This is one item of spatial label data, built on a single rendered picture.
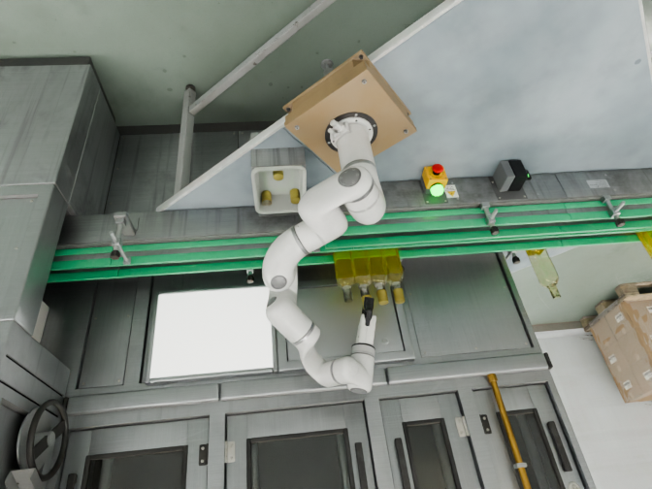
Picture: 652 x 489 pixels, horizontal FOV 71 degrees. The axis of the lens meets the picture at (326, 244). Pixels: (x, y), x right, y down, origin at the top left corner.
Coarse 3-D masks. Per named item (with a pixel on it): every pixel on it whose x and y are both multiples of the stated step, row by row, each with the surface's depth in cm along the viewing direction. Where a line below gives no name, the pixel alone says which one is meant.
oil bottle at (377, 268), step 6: (372, 252) 163; (378, 252) 163; (372, 258) 162; (378, 258) 162; (372, 264) 160; (378, 264) 161; (384, 264) 161; (372, 270) 159; (378, 270) 159; (384, 270) 159; (372, 276) 158; (378, 276) 158; (384, 276) 158; (372, 282) 160; (378, 282) 158; (384, 282) 158
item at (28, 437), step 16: (48, 400) 128; (32, 416) 126; (48, 416) 135; (64, 416) 136; (32, 432) 119; (48, 432) 128; (64, 432) 137; (16, 448) 119; (32, 448) 118; (48, 448) 133; (64, 448) 135; (32, 464) 118
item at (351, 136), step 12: (348, 120) 129; (360, 120) 130; (336, 132) 130; (348, 132) 128; (360, 132) 128; (372, 132) 134; (336, 144) 136; (348, 144) 126; (360, 144) 125; (348, 156) 124; (360, 156) 123; (372, 156) 125
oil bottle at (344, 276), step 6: (336, 252) 163; (342, 252) 163; (348, 252) 163; (336, 258) 162; (342, 258) 162; (348, 258) 162; (336, 264) 161; (342, 264) 160; (348, 264) 160; (336, 270) 161; (342, 270) 159; (348, 270) 159; (336, 276) 163; (342, 276) 158; (348, 276) 158; (342, 282) 157; (348, 282) 157
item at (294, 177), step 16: (256, 176) 149; (272, 176) 155; (288, 176) 156; (304, 176) 147; (256, 192) 151; (272, 192) 162; (288, 192) 163; (304, 192) 153; (256, 208) 157; (272, 208) 160; (288, 208) 161
